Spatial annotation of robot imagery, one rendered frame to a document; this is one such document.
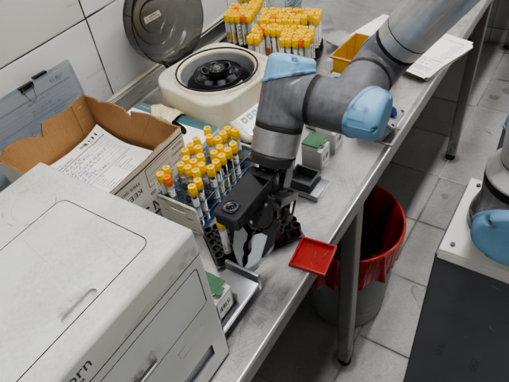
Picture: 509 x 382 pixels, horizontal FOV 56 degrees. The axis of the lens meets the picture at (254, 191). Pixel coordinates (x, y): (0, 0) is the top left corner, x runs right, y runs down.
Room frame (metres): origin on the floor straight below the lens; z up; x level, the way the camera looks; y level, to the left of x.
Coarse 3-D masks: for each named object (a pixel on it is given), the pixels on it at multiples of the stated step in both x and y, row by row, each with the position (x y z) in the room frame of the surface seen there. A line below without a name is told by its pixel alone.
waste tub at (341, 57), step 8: (352, 40) 1.13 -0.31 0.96; (360, 40) 1.13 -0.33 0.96; (344, 48) 1.10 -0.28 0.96; (352, 48) 1.13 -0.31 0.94; (336, 56) 1.07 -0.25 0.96; (344, 56) 1.10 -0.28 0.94; (352, 56) 1.13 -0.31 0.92; (336, 64) 1.04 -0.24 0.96; (344, 64) 1.02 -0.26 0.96; (336, 72) 1.04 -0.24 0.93
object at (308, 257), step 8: (304, 240) 0.57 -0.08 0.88; (312, 240) 0.57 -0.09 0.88; (296, 248) 0.55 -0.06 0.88; (304, 248) 0.56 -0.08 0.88; (312, 248) 0.55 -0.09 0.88; (320, 248) 0.55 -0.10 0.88; (328, 248) 0.55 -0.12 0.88; (336, 248) 0.54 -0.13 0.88; (296, 256) 0.54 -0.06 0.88; (304, 256) 0.54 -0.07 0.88; (312, 256) 0.53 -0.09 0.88; (320, 256) 0.53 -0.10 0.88; (328, 256) 0.53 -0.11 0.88; (296, 264) 0.52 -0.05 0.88; (304, 264) 0.52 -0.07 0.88; (312, 264) 0.52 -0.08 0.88; (320, 264) 0.51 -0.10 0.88; (328, 264) 0.51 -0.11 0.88; (312, 272) 0.50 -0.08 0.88; (320, 272) 0.49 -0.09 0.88
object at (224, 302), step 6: (228, 288) 0.43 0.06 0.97; (222, 294) 0.42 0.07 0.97; (228, 294) 0.42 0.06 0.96; (216, 300) 0.41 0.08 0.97; (222, 300) 0.41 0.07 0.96; (228, 300) 0.42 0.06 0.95; (216, 306) 0.40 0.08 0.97; (222, 306) 0.41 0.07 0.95; (228, 306) 0.42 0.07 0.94; (222, 312) 0.41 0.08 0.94; (228, 312) 0.42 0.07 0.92; (222, 318) 0.40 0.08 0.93
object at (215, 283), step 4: (208, 272) 0.45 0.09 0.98; (208, 276) 0.45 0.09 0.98; (212, 276) 0.45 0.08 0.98; (216, 276) 0.44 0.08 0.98; (208, 280) 0.44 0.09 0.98; (212, 280) 0.44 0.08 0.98; (216, 280) 0.44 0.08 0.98; (220, 280) 0.43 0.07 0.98; (224, 280) 0.43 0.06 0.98; (212, 284) 0.43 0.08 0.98; (216, 284) 0.43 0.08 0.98; (220, 284) 0.43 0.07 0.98; (212, 288) 0.42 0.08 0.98; (216, 288) 0.42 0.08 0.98; (220, 288) 0.42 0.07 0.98; (224, 288) 0.42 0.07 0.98; (212, 292) 0.42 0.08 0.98; (216, 292) 0.42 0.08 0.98; (220, 292) 0.41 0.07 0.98
